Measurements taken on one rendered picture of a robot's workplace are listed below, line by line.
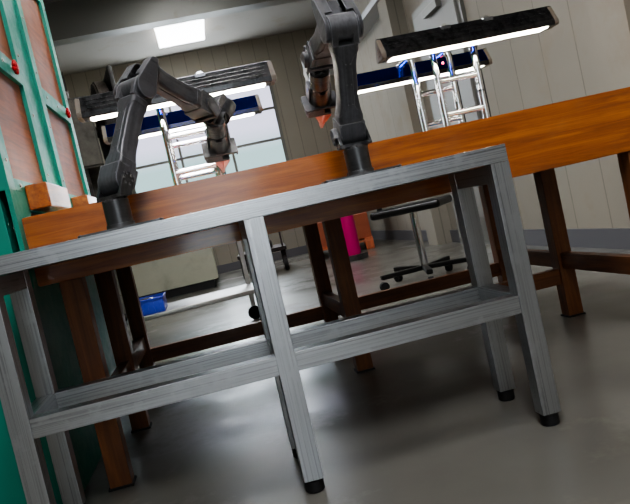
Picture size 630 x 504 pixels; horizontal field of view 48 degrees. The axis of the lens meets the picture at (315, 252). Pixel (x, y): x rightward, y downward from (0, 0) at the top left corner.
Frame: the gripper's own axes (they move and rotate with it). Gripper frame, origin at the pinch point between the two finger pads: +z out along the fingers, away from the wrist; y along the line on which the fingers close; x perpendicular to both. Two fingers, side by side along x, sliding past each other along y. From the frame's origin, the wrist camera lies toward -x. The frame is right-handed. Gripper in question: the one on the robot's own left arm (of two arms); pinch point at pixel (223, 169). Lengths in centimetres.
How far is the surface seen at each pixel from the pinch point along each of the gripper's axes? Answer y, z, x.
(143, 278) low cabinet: 86, 478, -351
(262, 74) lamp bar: -18.4, -16.8, -20.7
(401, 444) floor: -26, 13, 95
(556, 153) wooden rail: -94, -10, 32
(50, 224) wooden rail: 48, -16, 24
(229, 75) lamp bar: -8.3, -17.1, -22.8
